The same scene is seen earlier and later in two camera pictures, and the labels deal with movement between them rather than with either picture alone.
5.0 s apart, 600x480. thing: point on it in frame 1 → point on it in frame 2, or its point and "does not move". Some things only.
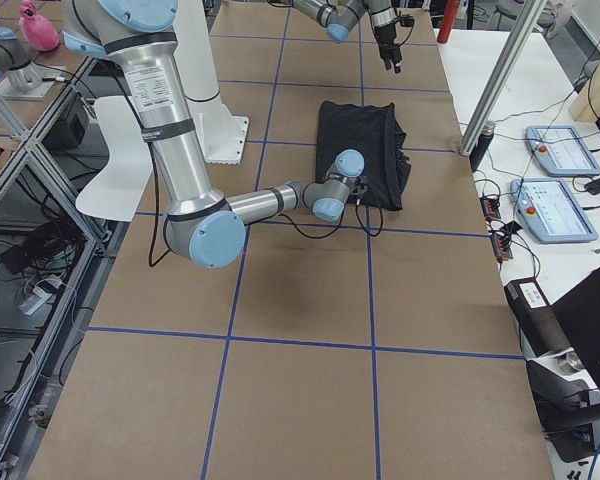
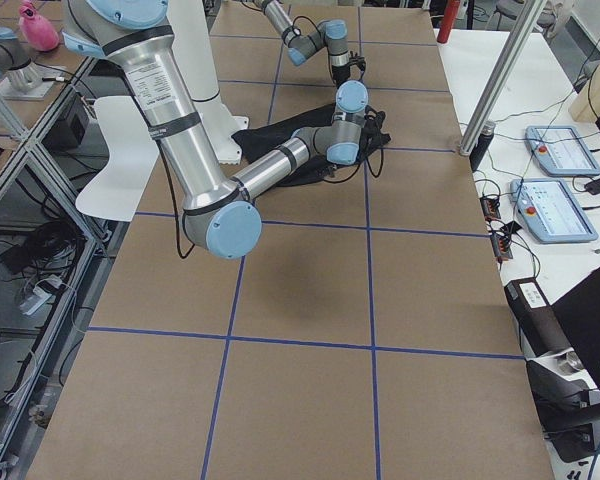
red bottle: [450, 14] does not move
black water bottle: [488, 129] does not move
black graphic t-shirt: [375, 133] → [256, 142]
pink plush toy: [40, 32] does not move
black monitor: [590, 315] does not move
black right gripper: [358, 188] → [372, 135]
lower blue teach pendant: [551, 211] does not move
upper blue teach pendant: [561, 151] does not move
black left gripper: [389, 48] → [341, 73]
